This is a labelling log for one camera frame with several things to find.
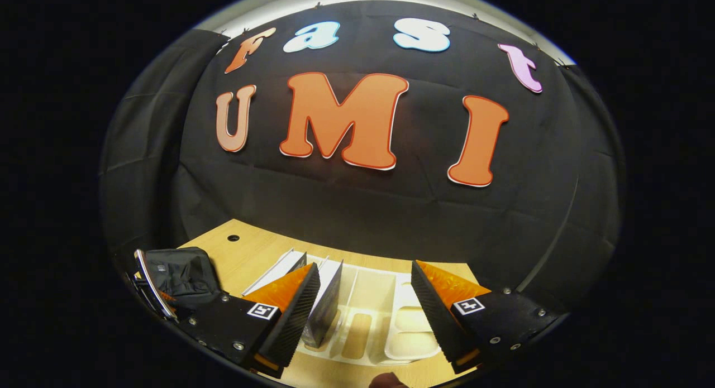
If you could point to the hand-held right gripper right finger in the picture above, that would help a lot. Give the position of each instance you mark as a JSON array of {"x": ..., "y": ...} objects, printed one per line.
[{"x": 438, "y": 321}]

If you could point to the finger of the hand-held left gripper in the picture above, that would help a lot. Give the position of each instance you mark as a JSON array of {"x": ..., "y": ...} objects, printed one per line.
[{"x": 156, "y": 290}]

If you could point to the white bookshelf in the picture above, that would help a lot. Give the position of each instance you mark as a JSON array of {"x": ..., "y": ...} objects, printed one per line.
[{"x": 391, "y": 326}]

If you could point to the black schoolbag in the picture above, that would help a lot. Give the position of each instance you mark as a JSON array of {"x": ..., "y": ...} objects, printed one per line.
[{"x": 187, "y": 273}]

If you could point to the blue dark cover book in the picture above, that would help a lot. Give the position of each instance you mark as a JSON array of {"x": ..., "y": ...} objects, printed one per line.
[{"x": 327, "y": 310}]

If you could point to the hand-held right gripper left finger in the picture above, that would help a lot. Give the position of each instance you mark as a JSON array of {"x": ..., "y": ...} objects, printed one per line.
[{"x": 293, "y": 321}]

